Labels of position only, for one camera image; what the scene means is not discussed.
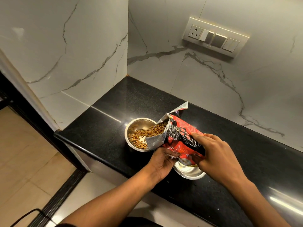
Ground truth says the person's right hand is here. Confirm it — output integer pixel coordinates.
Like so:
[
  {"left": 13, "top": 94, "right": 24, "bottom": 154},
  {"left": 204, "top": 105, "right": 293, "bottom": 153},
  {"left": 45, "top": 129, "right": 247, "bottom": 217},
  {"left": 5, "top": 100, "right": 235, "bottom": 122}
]
[{"left": 190, "top": 133, "right": 248, "bottom": 187}]

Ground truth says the person's left hand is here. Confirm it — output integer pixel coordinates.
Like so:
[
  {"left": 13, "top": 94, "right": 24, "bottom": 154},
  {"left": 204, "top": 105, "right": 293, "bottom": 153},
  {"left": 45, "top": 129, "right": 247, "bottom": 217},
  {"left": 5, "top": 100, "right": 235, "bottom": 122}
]
[{"left": 147, "top": 147, "right": 181, "bottom": 184}]

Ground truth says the red pet food bag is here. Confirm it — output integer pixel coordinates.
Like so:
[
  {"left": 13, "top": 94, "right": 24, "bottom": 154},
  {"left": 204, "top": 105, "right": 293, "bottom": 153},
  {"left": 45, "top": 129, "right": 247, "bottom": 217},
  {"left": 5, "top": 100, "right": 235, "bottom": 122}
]
[{"left": 145, "top": 102, "right": 206, "bottom": 166}]

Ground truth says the person's right forearm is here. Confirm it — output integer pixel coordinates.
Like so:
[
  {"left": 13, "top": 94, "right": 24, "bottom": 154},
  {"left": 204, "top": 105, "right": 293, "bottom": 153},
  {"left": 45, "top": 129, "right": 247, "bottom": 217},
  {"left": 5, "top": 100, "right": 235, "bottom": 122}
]
[{"left": 223, "top": 175, "right": 292, "bottom": 227}]

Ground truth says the person's left forearm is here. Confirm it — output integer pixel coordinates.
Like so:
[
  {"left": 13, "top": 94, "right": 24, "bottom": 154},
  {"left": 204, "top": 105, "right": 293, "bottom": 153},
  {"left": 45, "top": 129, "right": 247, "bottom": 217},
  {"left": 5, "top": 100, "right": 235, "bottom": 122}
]
[{"left": 56, "top": 166, "right": 161, "bottom": 227}]

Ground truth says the empty steel bowl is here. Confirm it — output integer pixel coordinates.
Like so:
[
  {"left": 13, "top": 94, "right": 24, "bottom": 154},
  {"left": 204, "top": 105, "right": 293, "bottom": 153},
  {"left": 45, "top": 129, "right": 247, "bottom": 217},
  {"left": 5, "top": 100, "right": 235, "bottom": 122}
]
[{"left": 173, "top": 161, "right": 206, "bottom": 180}]

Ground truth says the pile of brown kibble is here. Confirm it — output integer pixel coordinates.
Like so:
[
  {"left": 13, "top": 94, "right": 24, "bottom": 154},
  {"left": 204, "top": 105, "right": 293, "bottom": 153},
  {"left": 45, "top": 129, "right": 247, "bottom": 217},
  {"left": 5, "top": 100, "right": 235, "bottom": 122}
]
[{"left": 128, "top": 122, "right": 168, "bottom": 150}]

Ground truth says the steel bowl with kibble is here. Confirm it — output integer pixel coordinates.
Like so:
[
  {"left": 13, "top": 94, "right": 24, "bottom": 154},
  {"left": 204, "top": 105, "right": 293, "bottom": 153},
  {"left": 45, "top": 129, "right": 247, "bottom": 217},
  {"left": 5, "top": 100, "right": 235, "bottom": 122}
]
[{"left": 125, "top": 118, "right": 157, "bottom": 152}]

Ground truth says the white wall switch panel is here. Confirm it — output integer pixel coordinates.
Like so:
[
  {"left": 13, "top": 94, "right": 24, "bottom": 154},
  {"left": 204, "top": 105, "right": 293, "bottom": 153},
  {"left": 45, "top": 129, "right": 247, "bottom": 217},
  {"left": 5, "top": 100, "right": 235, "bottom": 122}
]
[{"left": 182, "top": 17, "right": 250, "bottom": 58}]

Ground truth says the black cable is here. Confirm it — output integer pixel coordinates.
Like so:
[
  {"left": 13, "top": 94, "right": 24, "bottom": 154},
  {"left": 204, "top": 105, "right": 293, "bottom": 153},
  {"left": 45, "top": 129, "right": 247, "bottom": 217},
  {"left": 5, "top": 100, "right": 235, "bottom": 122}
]
[{"left": 9, "top": 208, "right": 55, "bottom": 227}]

